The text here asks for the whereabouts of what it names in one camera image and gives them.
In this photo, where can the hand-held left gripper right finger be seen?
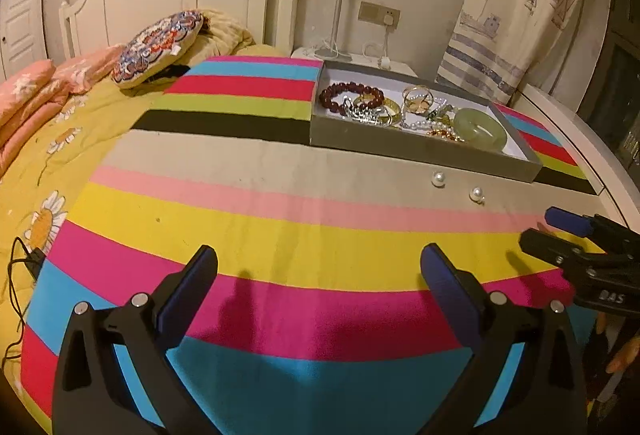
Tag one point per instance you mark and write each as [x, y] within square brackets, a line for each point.
[442, 287]

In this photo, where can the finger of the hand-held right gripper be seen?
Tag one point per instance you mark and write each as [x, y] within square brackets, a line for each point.
[567, 221]
[550, 247]

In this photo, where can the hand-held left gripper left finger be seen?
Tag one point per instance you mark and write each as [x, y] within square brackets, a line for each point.
[190, 285]

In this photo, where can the white pearl earring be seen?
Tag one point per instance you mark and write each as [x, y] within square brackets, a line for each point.
[438, 178]
[476, 194]

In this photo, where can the grey cardboard box tray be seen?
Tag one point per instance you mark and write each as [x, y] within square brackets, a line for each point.
[425, 160]

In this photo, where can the white window bench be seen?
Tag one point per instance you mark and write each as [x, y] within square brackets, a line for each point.
[560, 125]

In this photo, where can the window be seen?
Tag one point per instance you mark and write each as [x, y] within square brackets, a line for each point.
[625, 115]

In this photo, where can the striped colourful mat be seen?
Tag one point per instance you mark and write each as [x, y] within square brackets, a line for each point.
[300, 215]

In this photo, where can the green jade bangle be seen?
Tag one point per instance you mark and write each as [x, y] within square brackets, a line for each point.
[462, 120]

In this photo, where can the yellow daisy bedspread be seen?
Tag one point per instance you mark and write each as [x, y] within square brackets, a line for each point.
[75, 155]

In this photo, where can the white nightstand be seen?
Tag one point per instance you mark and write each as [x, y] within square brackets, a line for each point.
[405, 69]

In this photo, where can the round patterned cushion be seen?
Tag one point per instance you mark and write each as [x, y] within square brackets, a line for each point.
[155, 45]

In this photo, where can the tan crumpled blanket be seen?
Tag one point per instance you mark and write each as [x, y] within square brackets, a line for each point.
[225, 35]

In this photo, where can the pink folded quilt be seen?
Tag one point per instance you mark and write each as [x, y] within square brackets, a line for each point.
[30, 85]

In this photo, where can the white floor lamp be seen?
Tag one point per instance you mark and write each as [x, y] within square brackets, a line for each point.
[342, 0]

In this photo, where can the white wardrobe door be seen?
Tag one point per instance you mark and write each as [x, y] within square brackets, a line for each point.
[20, 25]

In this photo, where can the beige wall socket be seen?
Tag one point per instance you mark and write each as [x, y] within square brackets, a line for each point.
[372, 12]

